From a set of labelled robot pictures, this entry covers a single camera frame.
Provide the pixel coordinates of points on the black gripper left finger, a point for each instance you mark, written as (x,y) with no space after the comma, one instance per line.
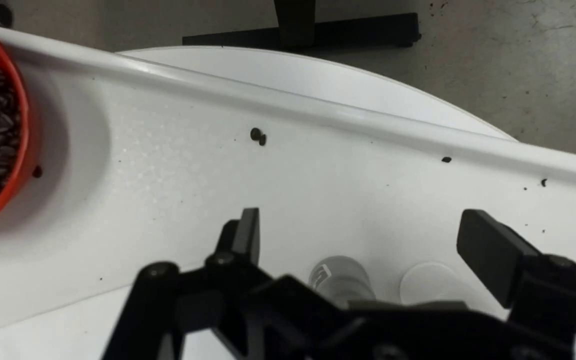
(239,240)

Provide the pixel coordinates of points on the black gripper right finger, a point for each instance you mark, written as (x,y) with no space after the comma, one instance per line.
(503,259)

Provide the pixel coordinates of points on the grey top salt cellar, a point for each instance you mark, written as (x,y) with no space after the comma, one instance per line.
(340,281)

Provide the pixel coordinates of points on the white top shaker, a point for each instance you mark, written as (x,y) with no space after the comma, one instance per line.
(435,283)

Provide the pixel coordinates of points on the white plastic tray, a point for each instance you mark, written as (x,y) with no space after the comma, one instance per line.
(144,162)

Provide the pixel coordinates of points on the black camera tripod stand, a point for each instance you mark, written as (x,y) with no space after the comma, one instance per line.
(299,31)

